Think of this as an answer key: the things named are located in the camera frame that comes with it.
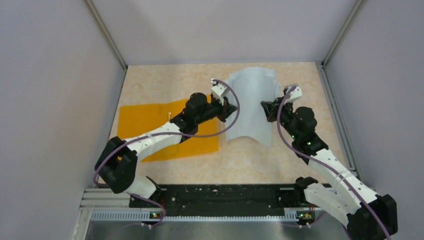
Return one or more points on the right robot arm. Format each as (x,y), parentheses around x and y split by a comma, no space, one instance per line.
(364,214)

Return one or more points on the aluminium front rail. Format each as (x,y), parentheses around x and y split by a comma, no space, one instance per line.
(179,195)

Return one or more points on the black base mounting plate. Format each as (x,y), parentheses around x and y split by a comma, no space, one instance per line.
(307,212)

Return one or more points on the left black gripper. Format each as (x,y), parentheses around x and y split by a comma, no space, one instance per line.
(226,110)

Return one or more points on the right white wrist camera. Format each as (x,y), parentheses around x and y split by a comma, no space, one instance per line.
(292,93)

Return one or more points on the white slotted cable duct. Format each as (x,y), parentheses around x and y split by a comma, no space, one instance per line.
(148,216)

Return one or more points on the orange plastic clip folder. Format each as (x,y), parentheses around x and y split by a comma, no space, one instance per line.
(134,120)

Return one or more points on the white paper sheets stack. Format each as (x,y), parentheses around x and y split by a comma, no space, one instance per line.
(253,85)

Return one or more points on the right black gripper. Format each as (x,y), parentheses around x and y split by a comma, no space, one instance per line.
(269,110)

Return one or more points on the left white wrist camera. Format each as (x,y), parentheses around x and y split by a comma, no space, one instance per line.
(219,90)

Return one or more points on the right aluminium frame post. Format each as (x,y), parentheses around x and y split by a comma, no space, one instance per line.
(356,9)

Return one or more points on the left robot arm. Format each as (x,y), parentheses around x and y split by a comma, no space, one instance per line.
(119,159)

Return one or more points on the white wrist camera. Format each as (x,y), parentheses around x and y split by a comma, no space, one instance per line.
(219,90)
(292,93)

